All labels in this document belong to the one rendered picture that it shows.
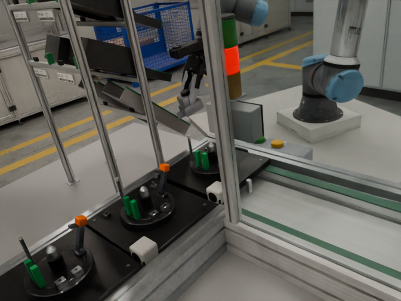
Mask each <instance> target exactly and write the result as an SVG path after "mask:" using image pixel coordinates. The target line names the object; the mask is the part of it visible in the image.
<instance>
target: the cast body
mask: <svg viewBox="0 0 401 301"><path fill-rule="evenodd" d="M189 95H190V90H189V89H185V90H183V91H181V93H180V95H179V96H177V100H178V102H179V104H180V105H179V106H178V107H179V109H180V111H179V112H177V116H178V118H179V119H181V118H183V117H185V116H186V117H189V116H190V115H192V114H194V113H195V112H197V111H199V110H200V109H202V108H204V106H203V103H202V101H201V99H199V98H196V100H195V102H194V104H193V105H190V101H189Z"/></svg>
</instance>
